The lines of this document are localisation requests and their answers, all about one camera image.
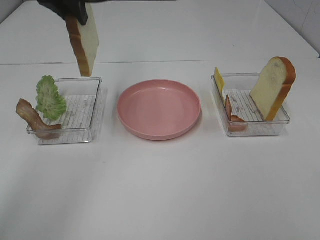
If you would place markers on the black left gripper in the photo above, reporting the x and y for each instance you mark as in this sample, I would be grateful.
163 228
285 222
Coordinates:
64 8

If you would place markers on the bread slice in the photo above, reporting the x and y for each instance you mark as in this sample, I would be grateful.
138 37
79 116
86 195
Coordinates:
84 40
273 85

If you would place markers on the green lettuce leaf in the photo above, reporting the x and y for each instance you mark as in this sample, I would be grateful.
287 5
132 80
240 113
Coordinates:
49 101

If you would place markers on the left clear plastic tray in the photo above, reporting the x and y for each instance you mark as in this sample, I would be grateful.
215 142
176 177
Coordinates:
85 105

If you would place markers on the clear plastic tray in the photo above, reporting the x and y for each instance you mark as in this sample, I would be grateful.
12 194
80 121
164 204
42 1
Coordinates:
238 87
85 105

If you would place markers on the pink round plate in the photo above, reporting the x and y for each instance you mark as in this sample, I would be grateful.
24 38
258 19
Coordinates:
159 109

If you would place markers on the yellow cheese slice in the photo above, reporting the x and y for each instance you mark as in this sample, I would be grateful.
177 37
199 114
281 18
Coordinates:
220 83

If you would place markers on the right clear plastic tray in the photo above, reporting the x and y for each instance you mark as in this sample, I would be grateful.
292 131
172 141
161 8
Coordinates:
238 87

